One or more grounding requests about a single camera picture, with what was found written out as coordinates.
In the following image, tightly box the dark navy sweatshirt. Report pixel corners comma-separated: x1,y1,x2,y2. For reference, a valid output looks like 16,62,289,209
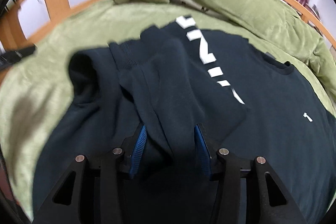
33,16,335,223

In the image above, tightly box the green plush bed sheet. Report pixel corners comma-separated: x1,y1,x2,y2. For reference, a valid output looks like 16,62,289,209
1,0,335,219

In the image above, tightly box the green quilt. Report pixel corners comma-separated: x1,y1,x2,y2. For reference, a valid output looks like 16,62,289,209
111,0,336,98

